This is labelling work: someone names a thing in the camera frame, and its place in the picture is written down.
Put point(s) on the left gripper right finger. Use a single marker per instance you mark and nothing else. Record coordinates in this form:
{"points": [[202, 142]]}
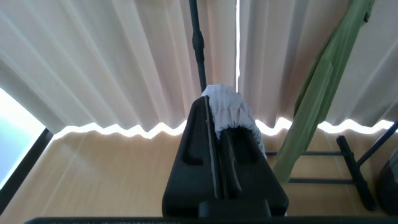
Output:
{"points": [[258, 186]]}

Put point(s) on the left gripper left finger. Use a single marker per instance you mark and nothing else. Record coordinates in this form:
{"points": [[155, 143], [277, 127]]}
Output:
{"points": [[189, 174]]}

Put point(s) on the pale grey garment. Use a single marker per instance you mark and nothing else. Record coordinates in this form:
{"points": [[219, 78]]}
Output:
{"points": [[230, 109]]}

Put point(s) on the green long-sleeved shirt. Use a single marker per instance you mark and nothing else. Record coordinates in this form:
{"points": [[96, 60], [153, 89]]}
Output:
{"points": [[317, 93]]}

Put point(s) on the black clothes rack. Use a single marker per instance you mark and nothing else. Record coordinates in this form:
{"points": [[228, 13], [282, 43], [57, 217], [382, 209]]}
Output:
{"points": [[198, 43]]}

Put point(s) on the beige curtain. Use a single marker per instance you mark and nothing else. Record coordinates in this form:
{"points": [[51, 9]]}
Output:
{"points": [[77, 62]]}

